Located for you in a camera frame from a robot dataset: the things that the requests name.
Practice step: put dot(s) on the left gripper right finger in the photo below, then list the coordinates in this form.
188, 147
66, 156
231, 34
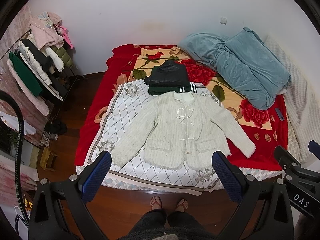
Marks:
275, 218

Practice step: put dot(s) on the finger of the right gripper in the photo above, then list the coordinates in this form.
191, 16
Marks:
284, 158
314, 148

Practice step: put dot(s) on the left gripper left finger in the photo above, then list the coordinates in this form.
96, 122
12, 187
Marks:
47, 220

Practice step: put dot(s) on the white knitted cardigan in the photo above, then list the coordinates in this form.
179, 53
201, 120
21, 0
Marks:
175, 129

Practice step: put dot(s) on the clothes rack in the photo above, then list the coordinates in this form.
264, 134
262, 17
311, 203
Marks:
52, 94

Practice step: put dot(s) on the red floral blanket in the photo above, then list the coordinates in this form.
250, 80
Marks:
132, 62

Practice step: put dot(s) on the small blue phone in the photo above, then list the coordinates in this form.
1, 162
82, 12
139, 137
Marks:
279, 114

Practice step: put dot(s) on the right foot in sandal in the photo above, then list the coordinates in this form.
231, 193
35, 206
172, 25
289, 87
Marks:
182, 205

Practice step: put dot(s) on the foot in sandal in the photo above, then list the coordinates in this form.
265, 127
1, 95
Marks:
182, 205
155, 203

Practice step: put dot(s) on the black trousers of person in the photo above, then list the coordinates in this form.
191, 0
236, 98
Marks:
177, 225

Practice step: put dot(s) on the left foot in sandal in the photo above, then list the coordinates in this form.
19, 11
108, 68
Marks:
155, 203

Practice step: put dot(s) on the blue-grey duvet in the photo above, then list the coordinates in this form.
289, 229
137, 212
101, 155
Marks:
243, 61

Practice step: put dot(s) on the dark green striped garment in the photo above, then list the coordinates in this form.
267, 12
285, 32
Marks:
159, 90

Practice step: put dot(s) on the green hanging garment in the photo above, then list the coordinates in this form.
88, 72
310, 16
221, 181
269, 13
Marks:
25, 74

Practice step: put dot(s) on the white checked floral cloth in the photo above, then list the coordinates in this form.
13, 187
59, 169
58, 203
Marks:
130, 119

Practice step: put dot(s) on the black folded garment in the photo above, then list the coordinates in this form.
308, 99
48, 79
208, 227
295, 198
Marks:
170, 73

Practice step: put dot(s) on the white puffer jacket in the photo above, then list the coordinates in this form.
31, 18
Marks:
45, 62

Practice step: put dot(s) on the olive green puffer vest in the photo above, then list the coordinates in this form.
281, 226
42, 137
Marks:
64, 56

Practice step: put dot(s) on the pink fluffy garment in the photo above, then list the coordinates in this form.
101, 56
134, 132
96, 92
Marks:
44, 32

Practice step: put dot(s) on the pink hanger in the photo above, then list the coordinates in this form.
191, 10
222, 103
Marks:
64, 33

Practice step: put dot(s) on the white wall socket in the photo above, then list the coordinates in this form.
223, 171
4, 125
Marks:
223, 20

